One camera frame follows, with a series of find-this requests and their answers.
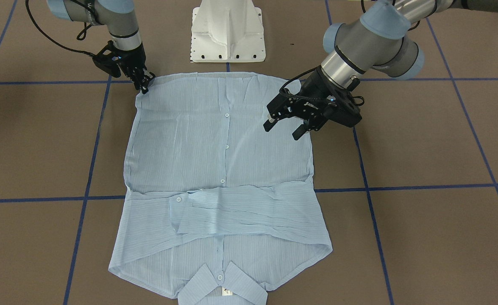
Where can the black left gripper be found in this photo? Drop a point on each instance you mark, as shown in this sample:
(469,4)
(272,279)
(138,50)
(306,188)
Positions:
(313,93)

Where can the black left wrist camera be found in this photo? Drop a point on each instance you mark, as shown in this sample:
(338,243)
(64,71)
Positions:
(344,109)

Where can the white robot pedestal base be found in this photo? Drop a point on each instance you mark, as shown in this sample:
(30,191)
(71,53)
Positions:
(227,31)

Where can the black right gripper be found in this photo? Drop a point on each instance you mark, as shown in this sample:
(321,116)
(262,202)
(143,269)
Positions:
(132,59)

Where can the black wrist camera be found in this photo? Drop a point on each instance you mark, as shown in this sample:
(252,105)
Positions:
(107,60)
(344,109)

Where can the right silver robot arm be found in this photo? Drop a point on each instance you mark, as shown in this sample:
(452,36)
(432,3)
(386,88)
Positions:
(117,15)

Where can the light blue button-up shirt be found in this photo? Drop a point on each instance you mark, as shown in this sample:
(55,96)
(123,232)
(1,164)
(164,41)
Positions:
(217,211)

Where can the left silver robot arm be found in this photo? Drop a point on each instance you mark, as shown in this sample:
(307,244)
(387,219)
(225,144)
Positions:
(378,40)

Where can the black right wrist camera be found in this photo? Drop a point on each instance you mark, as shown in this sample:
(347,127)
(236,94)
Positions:
(107,60)

